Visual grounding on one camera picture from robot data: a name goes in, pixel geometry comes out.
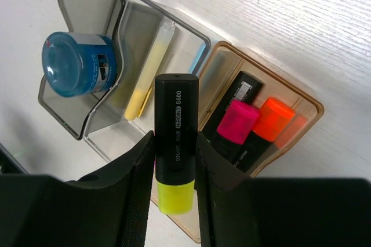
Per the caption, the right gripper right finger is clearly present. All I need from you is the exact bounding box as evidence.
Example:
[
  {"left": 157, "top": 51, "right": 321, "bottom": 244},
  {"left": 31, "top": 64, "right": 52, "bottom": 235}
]
[{"left": 196, "top": 133, "right": 370, "bottom": 246}]

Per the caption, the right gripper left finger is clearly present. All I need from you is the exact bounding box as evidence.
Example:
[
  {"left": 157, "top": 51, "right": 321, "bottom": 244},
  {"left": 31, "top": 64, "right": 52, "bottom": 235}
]
[{"left": 1, "top": 132, "right": 154, "bottom": 246}]

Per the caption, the orange capped black highlighter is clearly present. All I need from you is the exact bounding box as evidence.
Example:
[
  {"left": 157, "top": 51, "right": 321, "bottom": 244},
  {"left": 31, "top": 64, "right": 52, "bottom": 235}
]
[{"left": 234, "top": 97, "right": 295, "bottom": 173}]

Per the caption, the green capped black highlighter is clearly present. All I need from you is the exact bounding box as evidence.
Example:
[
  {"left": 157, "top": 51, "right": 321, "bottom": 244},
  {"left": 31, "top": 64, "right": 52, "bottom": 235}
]
[{"left": 201, "top": 70, "right": 264, "bottom": 140}]

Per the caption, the yellow capped black highlighter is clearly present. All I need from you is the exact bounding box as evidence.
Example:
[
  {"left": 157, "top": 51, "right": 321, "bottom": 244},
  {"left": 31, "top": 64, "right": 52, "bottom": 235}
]
[{"left": 154, "top": 73, "right": 199, "bottom": 215}]

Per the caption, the blue tape roll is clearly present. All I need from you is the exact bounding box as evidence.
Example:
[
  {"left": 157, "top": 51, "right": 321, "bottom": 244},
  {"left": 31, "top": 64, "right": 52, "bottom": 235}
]
[{"left": 42, "top": 32, "right": 118, "bottom": 97}]

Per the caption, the pink capped black highlighter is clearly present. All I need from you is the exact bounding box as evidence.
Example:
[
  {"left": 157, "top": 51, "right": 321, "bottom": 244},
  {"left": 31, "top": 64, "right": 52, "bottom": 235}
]
[{"left": 210, "top": 100, "right": 260, "bottom": 162}]

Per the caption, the clear plastic container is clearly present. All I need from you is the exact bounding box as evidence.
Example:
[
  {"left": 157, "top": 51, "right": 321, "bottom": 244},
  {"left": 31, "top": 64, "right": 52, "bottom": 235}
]
[{"left": 83, "top": 0, "right": 211, "bottom": 162}]

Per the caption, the dark grey plastic container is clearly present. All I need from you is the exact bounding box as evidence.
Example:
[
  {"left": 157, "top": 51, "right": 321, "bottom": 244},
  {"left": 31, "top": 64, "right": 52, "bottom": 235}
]
[{"left": 38, "top": 0, "right": 125, "bottom": 140}]

